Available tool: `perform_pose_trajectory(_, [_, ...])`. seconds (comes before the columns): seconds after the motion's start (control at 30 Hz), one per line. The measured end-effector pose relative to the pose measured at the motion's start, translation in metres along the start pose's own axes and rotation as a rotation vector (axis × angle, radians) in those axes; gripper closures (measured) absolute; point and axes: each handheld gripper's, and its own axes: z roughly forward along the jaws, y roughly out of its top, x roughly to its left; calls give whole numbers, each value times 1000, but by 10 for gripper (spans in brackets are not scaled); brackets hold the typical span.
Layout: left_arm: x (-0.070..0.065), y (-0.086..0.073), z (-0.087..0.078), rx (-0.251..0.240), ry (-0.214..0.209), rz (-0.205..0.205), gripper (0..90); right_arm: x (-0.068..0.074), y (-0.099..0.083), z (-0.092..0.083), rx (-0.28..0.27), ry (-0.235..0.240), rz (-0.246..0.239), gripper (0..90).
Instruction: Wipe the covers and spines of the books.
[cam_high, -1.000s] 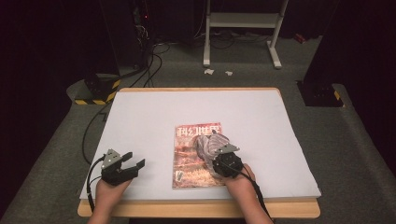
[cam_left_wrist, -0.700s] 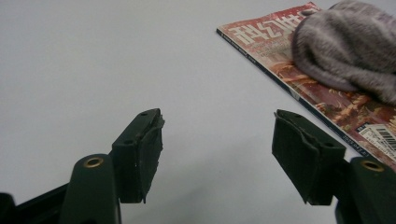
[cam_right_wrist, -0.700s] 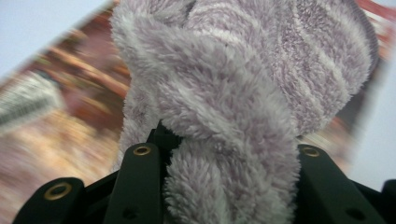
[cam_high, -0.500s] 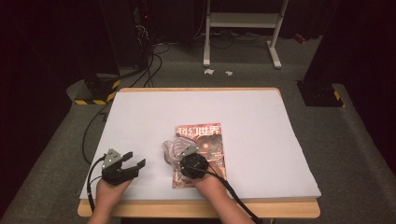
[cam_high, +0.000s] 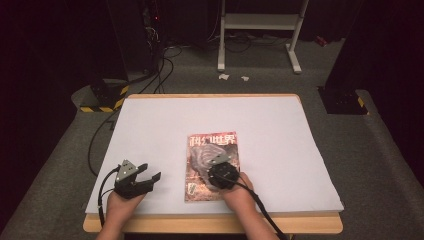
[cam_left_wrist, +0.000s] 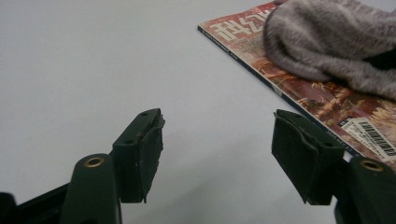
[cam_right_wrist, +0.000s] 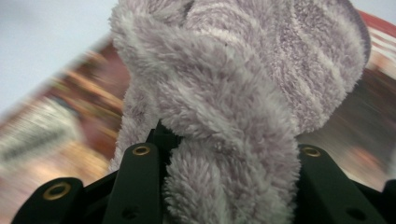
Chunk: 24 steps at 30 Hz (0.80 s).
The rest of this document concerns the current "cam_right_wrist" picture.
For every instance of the glossy magazine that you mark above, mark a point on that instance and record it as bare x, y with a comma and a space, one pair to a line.
77, 130

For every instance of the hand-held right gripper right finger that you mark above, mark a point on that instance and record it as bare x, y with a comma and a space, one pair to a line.
327, 193

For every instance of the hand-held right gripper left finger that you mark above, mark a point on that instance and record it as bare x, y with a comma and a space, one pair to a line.
137, 186

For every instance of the striped fluffy cloth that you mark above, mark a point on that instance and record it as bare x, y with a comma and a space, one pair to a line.
236, 93

